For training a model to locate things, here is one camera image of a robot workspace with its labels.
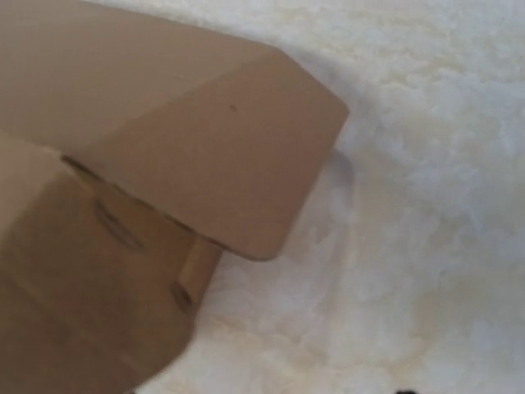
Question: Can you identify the brown cardboard box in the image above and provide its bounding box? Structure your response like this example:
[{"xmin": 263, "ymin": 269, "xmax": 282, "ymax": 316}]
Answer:
[{"xmin": 1, "ymin": 1, "xmax": 349, "ymax": 393}]

